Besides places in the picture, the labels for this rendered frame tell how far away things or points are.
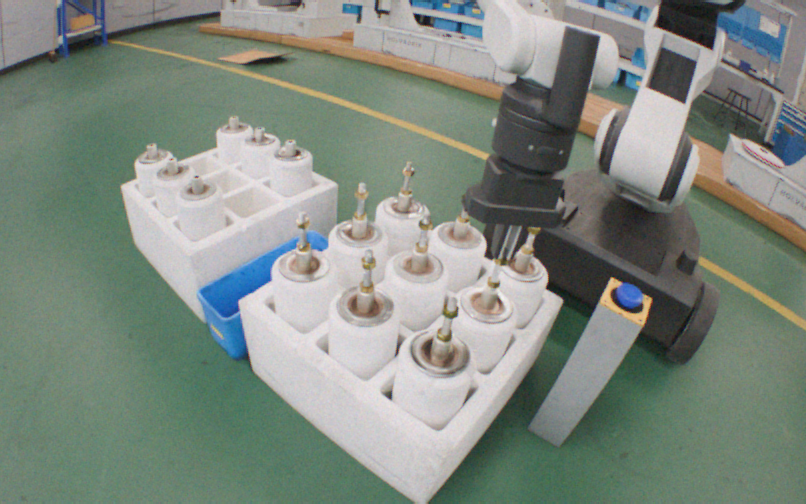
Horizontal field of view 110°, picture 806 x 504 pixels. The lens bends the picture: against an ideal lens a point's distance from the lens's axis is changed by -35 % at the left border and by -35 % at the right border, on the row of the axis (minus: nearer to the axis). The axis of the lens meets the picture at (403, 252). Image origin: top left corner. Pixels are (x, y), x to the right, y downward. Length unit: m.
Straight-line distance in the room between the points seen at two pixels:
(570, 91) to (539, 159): 0.08
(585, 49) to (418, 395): 0.41
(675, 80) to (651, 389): 0.65
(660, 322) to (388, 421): 0.66
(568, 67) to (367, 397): 0.44
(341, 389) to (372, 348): 0.07
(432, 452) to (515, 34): 0.46
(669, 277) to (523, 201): 0.55
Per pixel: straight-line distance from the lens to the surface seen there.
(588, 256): 0.96
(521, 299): 0.68
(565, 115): 0.41
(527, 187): 0.48
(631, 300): 0.59
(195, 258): 0.82
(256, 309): 0.67
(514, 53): 0.42
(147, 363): 0.89
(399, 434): 0.55
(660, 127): 0.80
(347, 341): 0.56
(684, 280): 0.98
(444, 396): 0.52
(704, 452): 0.99
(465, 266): 0.71
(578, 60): 0.40
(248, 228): 0.86
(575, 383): 0.68
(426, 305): 0.63
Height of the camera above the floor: 0.64
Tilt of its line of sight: 36 degrees down
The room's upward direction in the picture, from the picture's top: 8 degrees clockwise
